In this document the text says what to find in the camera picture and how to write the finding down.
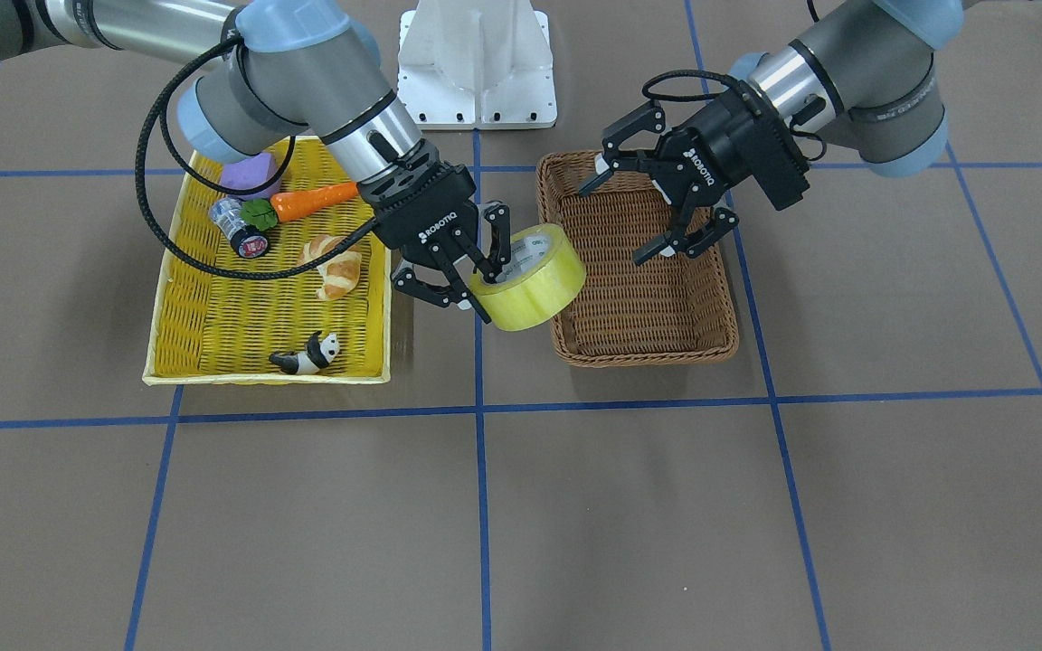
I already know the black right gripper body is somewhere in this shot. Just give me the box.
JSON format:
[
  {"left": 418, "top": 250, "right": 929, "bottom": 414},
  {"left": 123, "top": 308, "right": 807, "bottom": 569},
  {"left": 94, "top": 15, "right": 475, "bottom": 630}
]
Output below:
[{"left": 359, "top": 149, "right": 478, "bottom": 270}]

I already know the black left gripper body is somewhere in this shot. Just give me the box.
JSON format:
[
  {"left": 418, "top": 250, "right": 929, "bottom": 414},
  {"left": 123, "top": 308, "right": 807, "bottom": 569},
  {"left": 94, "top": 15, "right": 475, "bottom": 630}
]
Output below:
[{"left": 653, "top": 86, "right": 810, "bottom": 211}]

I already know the yellow tape roll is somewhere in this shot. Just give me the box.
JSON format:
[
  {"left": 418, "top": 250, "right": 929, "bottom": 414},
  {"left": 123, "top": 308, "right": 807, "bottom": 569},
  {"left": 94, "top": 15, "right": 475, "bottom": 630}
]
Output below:
[{"left": 469, "top": 223, "right": 587, "bottom": 331}]

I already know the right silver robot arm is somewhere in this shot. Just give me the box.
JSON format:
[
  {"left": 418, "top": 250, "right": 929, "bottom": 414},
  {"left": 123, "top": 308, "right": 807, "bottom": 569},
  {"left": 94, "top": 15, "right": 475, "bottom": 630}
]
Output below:
[{"left": 0, "top": 1, "right": 510, "bottom": 321}]

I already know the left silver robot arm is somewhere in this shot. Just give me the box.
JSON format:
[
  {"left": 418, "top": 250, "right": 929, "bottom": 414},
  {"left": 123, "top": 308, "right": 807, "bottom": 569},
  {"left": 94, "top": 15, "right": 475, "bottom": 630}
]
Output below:
[{"left": 578, "top": 1, "right": 971, "bottom": 265}]

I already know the brown wicker basket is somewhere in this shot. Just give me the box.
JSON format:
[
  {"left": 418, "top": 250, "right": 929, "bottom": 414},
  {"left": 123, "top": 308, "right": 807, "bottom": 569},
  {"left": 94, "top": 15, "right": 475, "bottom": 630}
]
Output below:
[{"left": 535, "top": 151, "right": 740, "bottom": 368}]

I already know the yellow wicker basket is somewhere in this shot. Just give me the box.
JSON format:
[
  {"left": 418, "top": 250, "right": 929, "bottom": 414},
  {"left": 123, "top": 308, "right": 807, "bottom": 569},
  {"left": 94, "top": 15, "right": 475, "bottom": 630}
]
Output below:
[{"left": 142, "top": 177, "right": 393, "bottom": 386}]

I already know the toy croissant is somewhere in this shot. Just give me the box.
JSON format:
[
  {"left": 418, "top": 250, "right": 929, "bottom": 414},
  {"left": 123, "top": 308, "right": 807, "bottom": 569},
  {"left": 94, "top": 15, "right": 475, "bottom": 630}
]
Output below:
[{"left": 298, "top": 234, "right": 364, "bottom": 302}]

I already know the toy panda figure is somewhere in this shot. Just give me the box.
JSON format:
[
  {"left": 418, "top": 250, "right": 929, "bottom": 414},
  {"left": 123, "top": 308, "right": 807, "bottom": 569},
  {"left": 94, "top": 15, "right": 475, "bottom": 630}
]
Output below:
[{"left": 268, "top": 331, "right": 340, "bottom": 376}]

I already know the orange toy carrot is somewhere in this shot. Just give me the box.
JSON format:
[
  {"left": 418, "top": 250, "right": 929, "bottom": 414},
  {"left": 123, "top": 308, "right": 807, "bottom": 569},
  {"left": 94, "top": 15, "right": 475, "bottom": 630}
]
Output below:
[{"left": 240, "top": 182, "right": 359, "bottom": 231}]

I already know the purple foam cube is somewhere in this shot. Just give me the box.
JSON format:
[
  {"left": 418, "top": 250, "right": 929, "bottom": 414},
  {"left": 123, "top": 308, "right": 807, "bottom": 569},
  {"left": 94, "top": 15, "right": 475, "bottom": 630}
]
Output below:
[{"left": 218, "top": 151, "right": 281, "bottom": 201}]

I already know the small dark can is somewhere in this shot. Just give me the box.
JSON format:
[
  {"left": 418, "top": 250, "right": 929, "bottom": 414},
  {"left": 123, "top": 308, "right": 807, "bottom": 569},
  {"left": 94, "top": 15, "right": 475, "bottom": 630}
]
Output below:
[{"left": 207, "top": 197, "right": 271, "bottom": 259}]

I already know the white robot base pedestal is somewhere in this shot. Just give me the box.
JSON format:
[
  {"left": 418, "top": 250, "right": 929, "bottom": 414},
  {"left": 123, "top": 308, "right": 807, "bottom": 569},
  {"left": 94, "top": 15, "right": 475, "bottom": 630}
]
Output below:
[{"left": 397, "top": 1, "right": 559, "bottom": 131}]

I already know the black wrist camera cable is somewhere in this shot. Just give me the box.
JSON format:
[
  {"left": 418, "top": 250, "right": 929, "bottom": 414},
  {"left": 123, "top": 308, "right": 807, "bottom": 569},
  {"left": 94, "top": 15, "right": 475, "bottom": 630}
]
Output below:
[{"left": 134, "top": 34, "right": 377, "bottom": 279}]

